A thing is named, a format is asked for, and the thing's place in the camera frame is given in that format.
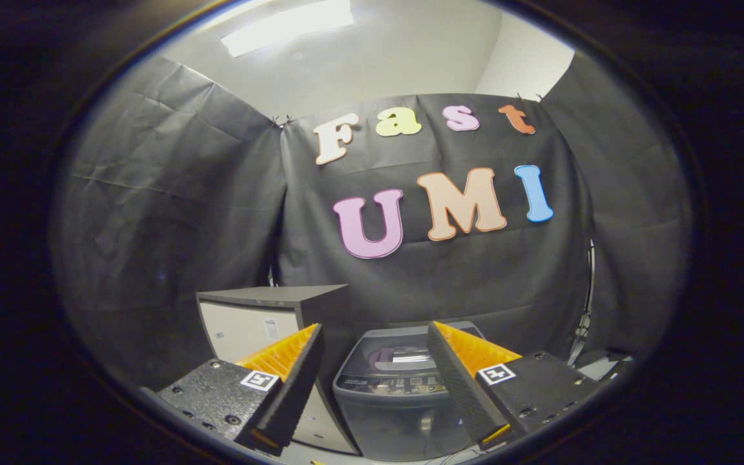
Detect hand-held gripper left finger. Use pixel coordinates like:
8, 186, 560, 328
139, 323, 324, 456

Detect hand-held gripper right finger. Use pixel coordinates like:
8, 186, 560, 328
425, 321, 605, 451

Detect grey washing machine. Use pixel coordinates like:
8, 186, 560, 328
332, 321, 486, 462

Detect beige cabinet with dark top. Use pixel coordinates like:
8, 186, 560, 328
196, 284, 360, 456

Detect black backdrop cloth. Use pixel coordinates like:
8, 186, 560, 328
49, 52, 696, 388

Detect black box on floor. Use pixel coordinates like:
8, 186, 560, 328
575, 349, 634, 382

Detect black floor cables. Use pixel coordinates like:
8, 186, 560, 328
427, 446, 479, 465

